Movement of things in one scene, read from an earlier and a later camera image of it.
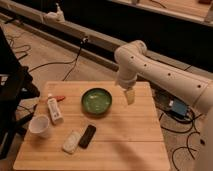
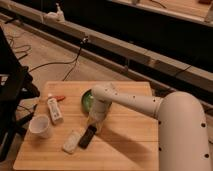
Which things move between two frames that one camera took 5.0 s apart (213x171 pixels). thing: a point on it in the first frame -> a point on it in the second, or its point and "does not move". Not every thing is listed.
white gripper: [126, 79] -> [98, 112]
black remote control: [87, 136] does not move
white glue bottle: [55, 110] does not move
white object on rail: [54, 17] does not move
